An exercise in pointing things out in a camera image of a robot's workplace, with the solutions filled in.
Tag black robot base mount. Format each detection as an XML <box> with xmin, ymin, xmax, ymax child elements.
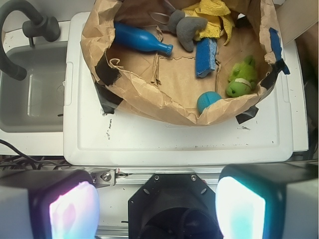
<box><xmin>128</xmin><ymin>173</ymin><xmax>224</xmax><ymax>239</ymax></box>

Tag blue sponge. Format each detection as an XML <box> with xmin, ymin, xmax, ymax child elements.
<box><xmin>195</xmin><ymin>38</ymin><xmax>217</xmax><ymax>78</ymax></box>

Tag blue ball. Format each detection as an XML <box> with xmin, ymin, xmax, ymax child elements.
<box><xmin>197</xmin><ymin>91</ymin><xmax>222</xmax><ymax>114</ymax></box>

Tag brown paper bag tray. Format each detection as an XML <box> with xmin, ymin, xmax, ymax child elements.
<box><xmin>81</xmin><ymin>0</ymin><xmax>286</xmax><ymax>126</ymax></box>

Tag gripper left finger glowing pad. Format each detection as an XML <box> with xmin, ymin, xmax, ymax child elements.
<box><xmin>0</xmin><ymin>170</ymin><xmax>100</xmax><ymax>239</ymax></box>

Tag green plush toy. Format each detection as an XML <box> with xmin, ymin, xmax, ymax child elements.
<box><xmin>225</xmin><ymin>55</ymin><xmax>258</xmax><ymax>98</ymax></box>

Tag white plastic tray lid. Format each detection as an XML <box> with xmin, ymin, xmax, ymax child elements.
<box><xmin>63</xmin><ymin>12</ymin><xmax>294</xmax><ymax>167</ymax></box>

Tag aluminium rail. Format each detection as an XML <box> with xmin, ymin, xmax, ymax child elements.
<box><xmin>87</xmin><ymin>165</ymin><xmax>224</xmax><ymax>187</ymax></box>

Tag grey plush elephant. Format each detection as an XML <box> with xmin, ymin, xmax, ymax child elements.
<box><xmin>167</xmin><ymin>10</ymin><xmax>208</xmax><ymax>52</ymax></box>

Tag grey sink basin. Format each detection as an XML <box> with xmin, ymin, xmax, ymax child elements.
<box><xmin>0</xmin><ymin>41</ymin><xmax>67</xmax><ymax>133</ymax></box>

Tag black cables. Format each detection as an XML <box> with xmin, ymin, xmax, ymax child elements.
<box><xmin>0</xmin><ymin>139</ymin><xmax>68</xmax><ymax>171</ymax></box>

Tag blue plastic bottle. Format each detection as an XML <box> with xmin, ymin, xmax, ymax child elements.
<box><xmin>114</xmin><ymin>22</ymin><xmax>173</xmax><ymax>56</ymax></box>

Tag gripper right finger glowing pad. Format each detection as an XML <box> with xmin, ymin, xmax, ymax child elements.
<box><xmin>215</xmin><ymin>163</ymin><xmax>319</xmax><ymax>239</ymax></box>

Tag yellow cloth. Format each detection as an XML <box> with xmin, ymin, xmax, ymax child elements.
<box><xmin>182</xmin><ymin>0</ymin><xmax>235</xmax><ymax>46</ymax></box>

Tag dark grey faucet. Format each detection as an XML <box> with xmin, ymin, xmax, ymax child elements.
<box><xmin>0</xmin><ymin>0</ymin><xmax>60</xmax><ymax>81</ymax></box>

